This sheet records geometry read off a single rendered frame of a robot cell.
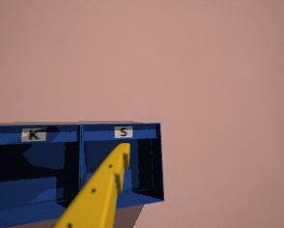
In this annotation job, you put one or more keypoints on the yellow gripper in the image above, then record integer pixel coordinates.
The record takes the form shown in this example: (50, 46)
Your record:
(94, 205)

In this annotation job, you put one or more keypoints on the blue divided bin rack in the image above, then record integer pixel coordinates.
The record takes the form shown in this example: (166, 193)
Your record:
(42, 167)

